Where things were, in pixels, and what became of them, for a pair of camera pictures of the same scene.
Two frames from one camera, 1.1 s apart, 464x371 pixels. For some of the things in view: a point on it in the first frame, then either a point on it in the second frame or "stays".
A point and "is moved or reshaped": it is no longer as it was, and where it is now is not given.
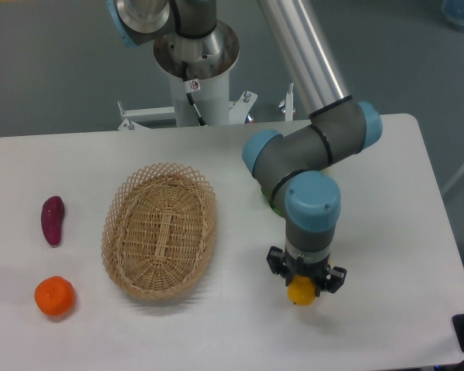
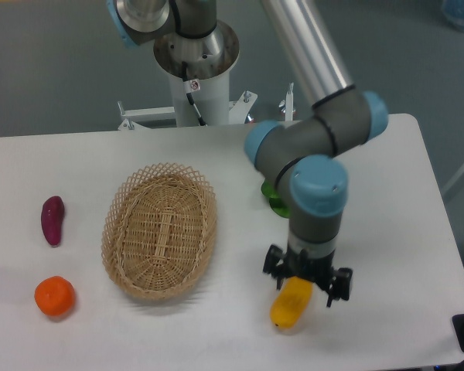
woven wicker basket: [158, 229] stays
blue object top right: [463, 13] stays
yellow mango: [301, 291] is moved or reshaped
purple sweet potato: [52, 216] stays
